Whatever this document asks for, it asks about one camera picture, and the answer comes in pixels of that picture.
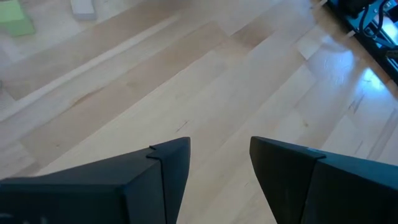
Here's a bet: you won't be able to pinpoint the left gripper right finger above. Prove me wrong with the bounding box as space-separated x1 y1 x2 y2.
249 136 398 224

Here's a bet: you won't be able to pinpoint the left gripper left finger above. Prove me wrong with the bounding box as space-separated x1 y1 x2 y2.
0 136 191 224

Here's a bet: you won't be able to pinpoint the light wooden block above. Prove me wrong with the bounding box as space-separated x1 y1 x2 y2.
70 0 97 22

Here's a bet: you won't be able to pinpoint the green block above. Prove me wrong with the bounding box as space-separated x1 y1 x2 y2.
0 0 36 37

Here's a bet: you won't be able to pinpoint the black aluminium frame rail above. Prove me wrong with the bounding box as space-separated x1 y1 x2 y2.
323 0 398 85

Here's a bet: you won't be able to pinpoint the black floor cables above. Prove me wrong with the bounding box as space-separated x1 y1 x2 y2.
359 0 389 37

